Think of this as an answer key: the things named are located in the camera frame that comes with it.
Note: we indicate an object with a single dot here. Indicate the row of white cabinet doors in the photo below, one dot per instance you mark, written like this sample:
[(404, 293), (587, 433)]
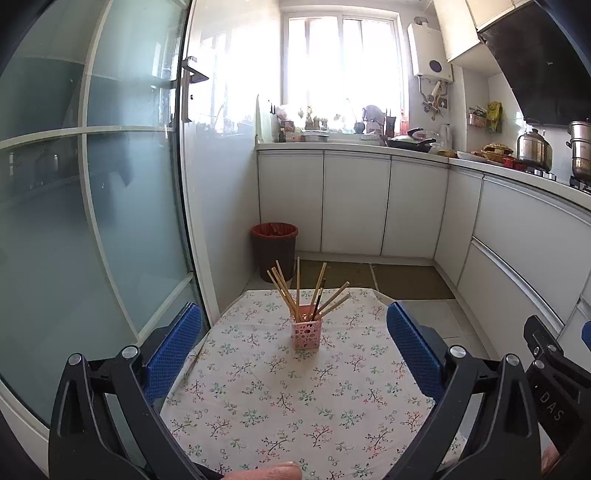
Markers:
[(355, 203)]

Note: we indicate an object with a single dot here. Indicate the kitchen window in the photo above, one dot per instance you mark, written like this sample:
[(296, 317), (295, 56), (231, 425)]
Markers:
[(341, 69)]

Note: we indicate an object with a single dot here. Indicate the black range hood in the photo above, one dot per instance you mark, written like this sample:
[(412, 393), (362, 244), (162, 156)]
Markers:
[(549, 60)]

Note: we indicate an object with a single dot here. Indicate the basket of food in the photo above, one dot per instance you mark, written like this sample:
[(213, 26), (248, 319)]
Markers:
[(497, 151)]

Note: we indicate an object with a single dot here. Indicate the brown trash bin red bag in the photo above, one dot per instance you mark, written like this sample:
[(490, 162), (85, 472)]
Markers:
[(274, 254)]

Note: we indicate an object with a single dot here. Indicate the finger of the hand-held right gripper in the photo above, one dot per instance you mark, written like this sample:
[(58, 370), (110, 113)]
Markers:
[(558, 392)]

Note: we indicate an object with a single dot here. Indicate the round stainless steel pot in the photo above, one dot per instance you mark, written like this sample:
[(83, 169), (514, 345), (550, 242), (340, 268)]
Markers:
[(533, 150)]

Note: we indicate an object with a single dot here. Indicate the black frying pan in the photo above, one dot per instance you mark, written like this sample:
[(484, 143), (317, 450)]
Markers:
[(408, 144)]

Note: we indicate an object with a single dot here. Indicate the wall rack with packets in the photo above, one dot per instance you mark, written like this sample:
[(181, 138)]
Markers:
[(485, 119)]

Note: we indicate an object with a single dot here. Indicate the frosted glass sliding door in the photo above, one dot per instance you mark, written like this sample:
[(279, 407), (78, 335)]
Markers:
[(46, 230)]

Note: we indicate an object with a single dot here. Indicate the black chopstick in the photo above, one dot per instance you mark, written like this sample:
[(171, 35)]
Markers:
[(319, 297)]

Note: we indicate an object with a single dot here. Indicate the floral tablecloth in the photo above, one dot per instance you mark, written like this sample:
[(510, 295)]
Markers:
[(286, 392)]

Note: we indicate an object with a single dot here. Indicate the white upper cabinet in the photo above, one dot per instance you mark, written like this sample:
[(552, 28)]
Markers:
[(461, 27)]

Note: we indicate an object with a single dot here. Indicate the bunch of wooden chopsticks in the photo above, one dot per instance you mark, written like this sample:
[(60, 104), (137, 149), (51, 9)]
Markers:
[(298, 295)]

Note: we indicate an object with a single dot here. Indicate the white wall water heater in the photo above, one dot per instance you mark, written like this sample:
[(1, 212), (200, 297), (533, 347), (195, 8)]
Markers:
[(429, 50)]

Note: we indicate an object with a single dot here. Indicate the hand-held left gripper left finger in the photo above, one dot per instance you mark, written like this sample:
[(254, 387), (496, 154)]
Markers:
[(175, 350)]

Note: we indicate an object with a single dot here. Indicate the red bottle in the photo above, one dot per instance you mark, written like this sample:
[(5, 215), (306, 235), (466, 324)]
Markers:
[(404, 124)]

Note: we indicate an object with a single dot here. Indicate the metal basin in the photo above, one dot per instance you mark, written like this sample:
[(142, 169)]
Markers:
[(315, 137)]

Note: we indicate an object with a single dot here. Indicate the stacked stainless steel steamer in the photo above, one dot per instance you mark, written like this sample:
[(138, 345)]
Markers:
[(581, 152)]

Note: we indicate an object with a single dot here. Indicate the pink perforated chopstick holder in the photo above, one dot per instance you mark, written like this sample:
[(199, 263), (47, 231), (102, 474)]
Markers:
[(305, 332)]

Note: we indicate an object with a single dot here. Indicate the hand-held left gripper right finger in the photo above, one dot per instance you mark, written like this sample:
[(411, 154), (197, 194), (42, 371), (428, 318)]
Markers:
[(413, 350)]

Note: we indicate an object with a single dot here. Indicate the person's left hand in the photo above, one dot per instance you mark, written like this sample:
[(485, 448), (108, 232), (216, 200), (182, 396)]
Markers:
[(268, 473)]

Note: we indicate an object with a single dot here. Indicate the person's right hand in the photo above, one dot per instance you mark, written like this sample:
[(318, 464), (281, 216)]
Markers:
[(549, 459)]

